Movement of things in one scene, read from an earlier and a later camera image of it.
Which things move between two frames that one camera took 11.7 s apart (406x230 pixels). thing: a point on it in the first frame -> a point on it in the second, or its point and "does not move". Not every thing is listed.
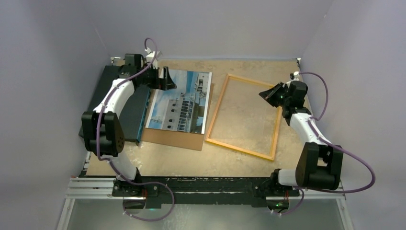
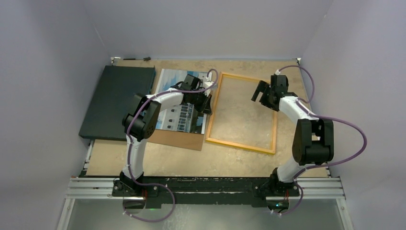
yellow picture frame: (279, 111) -> (212, 113)
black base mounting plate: (253, 190) does not move
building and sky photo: (184, 109) does not move
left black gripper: (161, 84) -> (206, 101)
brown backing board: (186, 140) does not move
